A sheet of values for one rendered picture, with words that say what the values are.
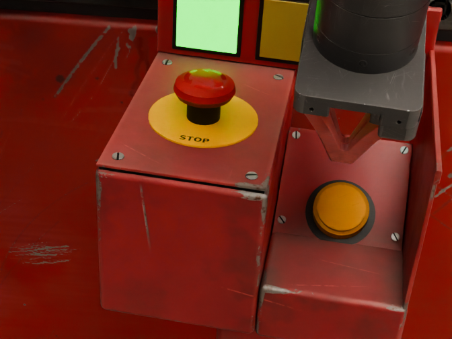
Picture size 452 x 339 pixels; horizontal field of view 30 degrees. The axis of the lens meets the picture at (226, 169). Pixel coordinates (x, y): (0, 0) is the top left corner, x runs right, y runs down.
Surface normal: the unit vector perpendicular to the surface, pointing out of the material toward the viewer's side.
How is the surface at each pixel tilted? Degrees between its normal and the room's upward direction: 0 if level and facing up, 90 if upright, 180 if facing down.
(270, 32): 90
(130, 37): 90
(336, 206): 35
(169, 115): 0
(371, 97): 15
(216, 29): 90
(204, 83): 3
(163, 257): 90
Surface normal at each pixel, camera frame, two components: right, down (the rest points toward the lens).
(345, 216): -0.06, -0.36
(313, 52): 0.03, -0.65
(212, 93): 0.16, -0.39
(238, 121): 0.06, -0.83
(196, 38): -0.18, 0.55
